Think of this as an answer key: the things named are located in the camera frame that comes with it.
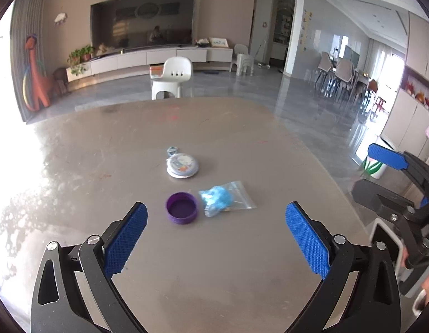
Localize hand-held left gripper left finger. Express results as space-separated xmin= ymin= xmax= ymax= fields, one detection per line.
xmin=30 ymin=201 xmax=149 ymax=333

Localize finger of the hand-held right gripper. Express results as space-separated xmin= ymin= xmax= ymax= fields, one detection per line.
xmin=351 ymin=180 xmax=414 ymax=223
xmin=367 ymin=143 xmax=429 ymax=198

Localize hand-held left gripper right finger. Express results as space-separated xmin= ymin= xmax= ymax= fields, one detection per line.
xmin=285 ymin=201 xmax=402 ymax=333

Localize white tulip print trash bin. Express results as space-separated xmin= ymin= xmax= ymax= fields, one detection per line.
xmin=361 ymin=135 xmax=397 ymax=180

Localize purple plastic lid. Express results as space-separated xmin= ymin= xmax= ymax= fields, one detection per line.
xmin=166 ymin=192 xmax=199 ymax=226

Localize round white tin container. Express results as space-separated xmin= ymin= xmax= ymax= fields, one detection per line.
xmin=166 ymin=146 xmax=201 ymax=180

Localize clear zip bag blue contents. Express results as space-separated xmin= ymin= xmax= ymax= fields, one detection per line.
xmin=199 ymin=180 xmax=257 ymax=218

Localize tall white cabinet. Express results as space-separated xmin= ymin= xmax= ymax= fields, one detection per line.
xmin=379 ymin=10 xmax=429 ymax=167

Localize red plastic stool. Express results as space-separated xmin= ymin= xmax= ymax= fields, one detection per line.
xmin=371 ymin=95 xmax=388 ymax=116

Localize dining table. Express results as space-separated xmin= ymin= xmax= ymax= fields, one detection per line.
xmin=353 ymin=70 xmax=371 ymax=91

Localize mop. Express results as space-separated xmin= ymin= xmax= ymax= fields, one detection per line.
xmin=253 ymin=40 xmax=270 ymax=67

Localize shelf unit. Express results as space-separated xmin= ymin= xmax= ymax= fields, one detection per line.
xmin=273 ymin=5 xmax=293 ymax=46

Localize stacked white plastic stools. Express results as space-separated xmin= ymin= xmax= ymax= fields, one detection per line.
xmin=230 ymin=44 xmax=255 ymax=76

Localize dark wooden stool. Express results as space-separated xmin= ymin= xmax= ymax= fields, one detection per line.
xmin=54 ymin=67 xmax=69 ymax=95

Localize white plastic chair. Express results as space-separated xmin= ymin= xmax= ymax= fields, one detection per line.
xmin=151 ymin=56 xmax=194 ymax=100

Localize orange dinosaur toy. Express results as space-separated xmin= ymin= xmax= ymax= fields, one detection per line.
xmin=24 ymin=36 xmax=51 ymax=112

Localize long white television cabinet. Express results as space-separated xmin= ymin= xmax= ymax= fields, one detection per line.
xmin=66 ymin=46 xmax=234 ymax=83

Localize green potted plant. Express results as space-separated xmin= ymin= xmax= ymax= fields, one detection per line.
xmin=68 ymin=45 xmax=95 ymax=76

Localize grey curtain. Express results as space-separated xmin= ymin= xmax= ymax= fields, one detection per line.
xmin=9 ymin=0 xmax=39 ymax=123

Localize colourful wall stickers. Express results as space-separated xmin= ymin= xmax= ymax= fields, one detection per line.
xmin=299 ymin=10 xmax=314 ymax=47

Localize large wall television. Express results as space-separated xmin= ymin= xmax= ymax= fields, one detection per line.
xmin=90 ymin=0 xmax=195 ymax=54

